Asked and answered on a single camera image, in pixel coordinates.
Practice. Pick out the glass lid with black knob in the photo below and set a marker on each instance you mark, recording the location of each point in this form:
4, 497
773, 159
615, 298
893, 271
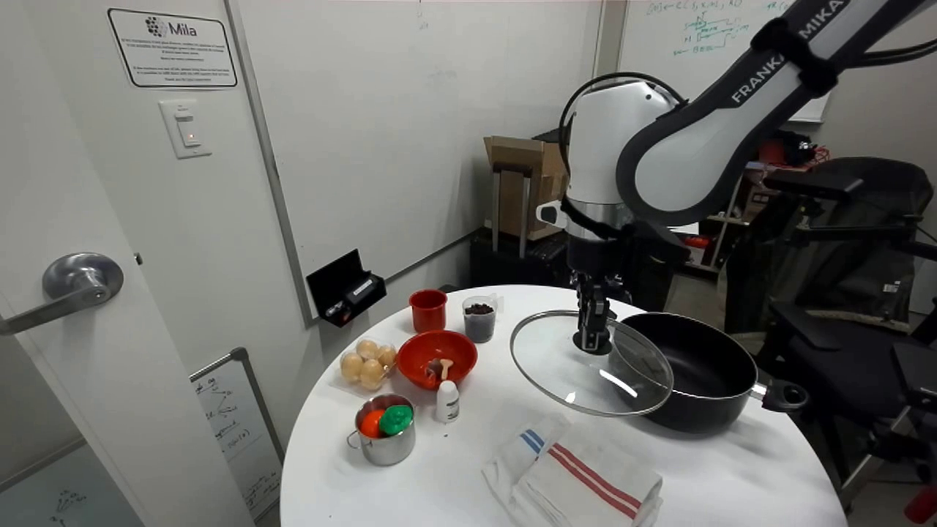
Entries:
558, 367

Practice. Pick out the small leaning whiteboard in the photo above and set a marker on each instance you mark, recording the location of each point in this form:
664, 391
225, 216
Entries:
228, 419

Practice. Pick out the red bowl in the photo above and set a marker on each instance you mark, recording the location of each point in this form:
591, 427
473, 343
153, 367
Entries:
457, 352

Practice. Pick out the white towel with blue stripes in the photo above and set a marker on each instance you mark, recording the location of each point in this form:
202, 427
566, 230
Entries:
517, 454

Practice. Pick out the white wall sign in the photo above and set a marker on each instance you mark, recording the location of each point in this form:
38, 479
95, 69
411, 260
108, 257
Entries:
174, 47

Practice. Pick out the cardboard box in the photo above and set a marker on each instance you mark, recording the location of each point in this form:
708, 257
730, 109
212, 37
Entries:
528, 172

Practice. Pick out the green toy ball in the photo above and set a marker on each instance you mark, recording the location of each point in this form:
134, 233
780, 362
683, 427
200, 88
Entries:
397, 419

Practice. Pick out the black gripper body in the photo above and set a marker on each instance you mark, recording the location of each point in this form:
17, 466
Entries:
596, 260

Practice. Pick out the black office chair with armrests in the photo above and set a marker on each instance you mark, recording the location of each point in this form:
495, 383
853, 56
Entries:
858, 195

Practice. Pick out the beige round ball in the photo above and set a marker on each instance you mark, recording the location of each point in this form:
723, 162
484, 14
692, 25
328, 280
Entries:
388, 358
367, 350
353, 365
372, 374

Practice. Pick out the clear cup with dark contents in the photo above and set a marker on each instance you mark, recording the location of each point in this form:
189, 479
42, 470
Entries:
477, 324

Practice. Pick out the black wall holder box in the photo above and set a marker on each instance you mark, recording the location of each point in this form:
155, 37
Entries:
347, 289

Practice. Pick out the white light switch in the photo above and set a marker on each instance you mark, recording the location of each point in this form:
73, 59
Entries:
186, 129

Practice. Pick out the wall whiteboard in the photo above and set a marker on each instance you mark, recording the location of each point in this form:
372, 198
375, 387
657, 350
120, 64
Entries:
683, 30

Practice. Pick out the small white bottle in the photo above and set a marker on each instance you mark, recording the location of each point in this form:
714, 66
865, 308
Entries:
445, 403

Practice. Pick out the red mug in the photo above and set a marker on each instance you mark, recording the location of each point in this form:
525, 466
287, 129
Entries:
429, 311

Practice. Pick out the orange toy ball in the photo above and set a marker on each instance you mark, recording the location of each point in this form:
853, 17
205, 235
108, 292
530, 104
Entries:
369, 422

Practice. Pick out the black low cabinet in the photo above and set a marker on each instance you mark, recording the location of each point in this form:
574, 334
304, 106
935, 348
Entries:
517, 261

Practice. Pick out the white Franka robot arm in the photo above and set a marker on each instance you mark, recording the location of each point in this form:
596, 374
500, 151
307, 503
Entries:
683, 165

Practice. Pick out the small metal cup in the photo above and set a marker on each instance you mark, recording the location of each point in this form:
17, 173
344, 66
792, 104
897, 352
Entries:
385, 453

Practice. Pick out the white towel with red stripes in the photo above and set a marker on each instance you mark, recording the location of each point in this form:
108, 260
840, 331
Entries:
587, 485

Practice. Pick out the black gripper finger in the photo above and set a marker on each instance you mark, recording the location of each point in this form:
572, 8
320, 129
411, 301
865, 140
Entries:
587, 317
603, 317

